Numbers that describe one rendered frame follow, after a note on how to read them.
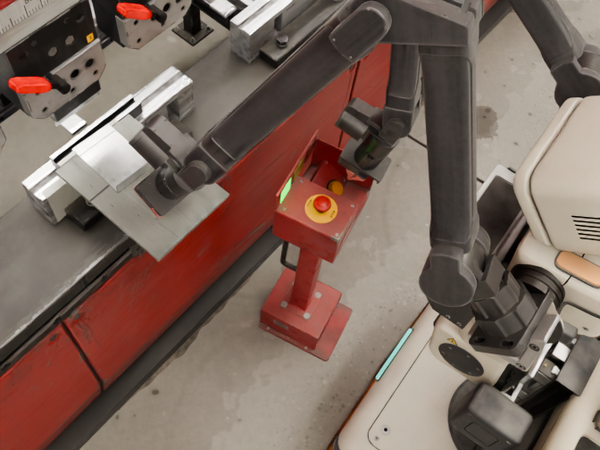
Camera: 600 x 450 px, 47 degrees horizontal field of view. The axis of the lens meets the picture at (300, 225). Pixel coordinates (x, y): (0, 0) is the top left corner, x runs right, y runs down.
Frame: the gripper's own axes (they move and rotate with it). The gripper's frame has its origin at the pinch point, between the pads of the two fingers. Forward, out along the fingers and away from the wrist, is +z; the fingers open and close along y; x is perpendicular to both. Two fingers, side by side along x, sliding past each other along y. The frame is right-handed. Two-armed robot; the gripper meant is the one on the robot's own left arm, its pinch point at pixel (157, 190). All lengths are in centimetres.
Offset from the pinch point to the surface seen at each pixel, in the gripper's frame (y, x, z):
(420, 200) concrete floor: -95, 70, 78
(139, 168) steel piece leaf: -0.8, -4.9, 2.0
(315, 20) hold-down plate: -61, -4, 16
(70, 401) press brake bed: 34, 28, 56
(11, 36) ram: 8.0, -30.0, -22.2
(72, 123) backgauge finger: 0.3, -18.9, 12.2
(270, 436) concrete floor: 2, 81, 70
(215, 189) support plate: -7.7, 6.7, -2.1
